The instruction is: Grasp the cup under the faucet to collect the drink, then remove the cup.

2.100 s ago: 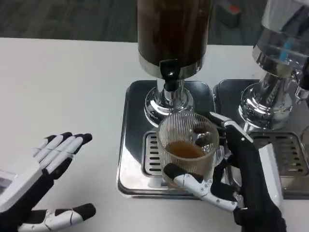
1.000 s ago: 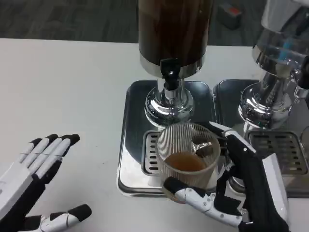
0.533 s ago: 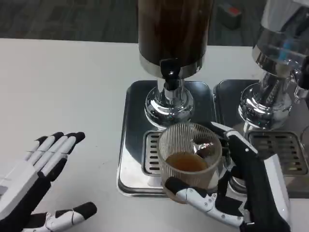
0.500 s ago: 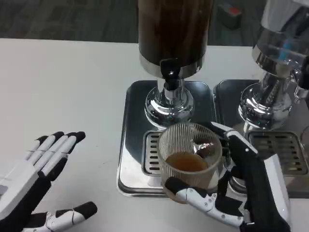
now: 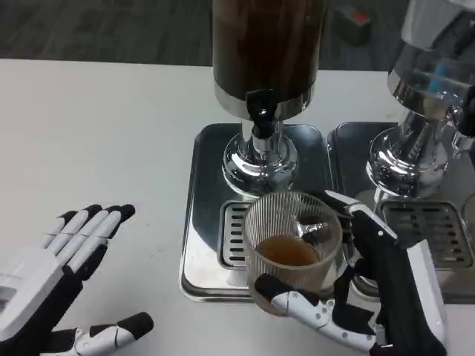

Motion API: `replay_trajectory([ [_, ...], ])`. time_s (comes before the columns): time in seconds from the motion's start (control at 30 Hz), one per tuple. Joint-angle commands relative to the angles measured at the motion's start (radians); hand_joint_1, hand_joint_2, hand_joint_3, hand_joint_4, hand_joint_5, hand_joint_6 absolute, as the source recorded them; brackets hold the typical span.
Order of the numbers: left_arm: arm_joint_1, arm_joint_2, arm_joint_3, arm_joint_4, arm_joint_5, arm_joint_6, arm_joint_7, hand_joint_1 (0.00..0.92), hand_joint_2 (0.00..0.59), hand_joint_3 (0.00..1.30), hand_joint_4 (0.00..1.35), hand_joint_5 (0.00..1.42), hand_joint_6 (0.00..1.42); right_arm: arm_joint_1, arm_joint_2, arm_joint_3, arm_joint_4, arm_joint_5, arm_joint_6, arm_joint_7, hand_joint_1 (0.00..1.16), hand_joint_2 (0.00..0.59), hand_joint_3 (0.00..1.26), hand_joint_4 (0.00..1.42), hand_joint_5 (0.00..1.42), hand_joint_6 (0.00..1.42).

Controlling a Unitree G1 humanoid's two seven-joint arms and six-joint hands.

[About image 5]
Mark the chrome dispenser tap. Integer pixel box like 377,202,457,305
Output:
450,103,475,159

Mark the steel drip grid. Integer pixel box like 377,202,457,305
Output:
220,200,268,268
380,201,474,270

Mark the drink dispenser with clear tank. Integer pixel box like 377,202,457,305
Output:
365,0,475,200

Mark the steel base tray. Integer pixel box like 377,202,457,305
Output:
328,121,475,303
180,122,335,303

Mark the clear ribbed glass cup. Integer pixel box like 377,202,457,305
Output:
243,191,343,316

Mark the dark box with red label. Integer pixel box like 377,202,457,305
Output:
331,6,373,47

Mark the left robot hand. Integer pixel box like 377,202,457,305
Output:
0,202,155,356

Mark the drink dispenser with dark liquid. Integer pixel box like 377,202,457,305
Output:
210,0,328,197

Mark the black dispenser tap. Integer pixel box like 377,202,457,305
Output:
246,88,285,140

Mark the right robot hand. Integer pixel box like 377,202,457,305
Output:
254,188,450,356

